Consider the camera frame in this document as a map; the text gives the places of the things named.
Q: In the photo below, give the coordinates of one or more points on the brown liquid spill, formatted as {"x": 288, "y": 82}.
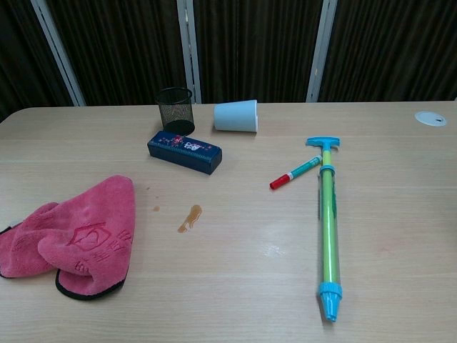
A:
{"x": 193, "y": 214}

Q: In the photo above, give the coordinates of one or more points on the dark blue printed box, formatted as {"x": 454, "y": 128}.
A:
{"x": 185, "y": 153}

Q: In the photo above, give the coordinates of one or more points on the light blue plastic cup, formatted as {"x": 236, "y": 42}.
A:
{"x": 235, "y": 116}

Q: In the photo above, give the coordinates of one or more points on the green marker red cap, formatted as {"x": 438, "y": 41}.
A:
{"x": 296, "y": 172}

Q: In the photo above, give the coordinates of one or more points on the black mesh pen holder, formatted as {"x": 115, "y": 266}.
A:
{"x": 175, "y": 110}

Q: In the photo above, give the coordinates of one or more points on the green blue toy water pump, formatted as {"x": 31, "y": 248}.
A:
{"x": 328, "y": 221}

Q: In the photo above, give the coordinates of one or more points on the black fabric partition panel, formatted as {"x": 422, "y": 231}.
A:
{"x": 392, "y": 46}
{"x": 257, "y": 46}
{"x": 18, "y": 53}
{"x": 121, "y": 46}

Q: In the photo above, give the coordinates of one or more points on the grey partition frame post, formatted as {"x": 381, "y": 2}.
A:
{"x": 189, "y": 53}
{"x": 323, "y": 46}
{"x": 57, "y": 50}

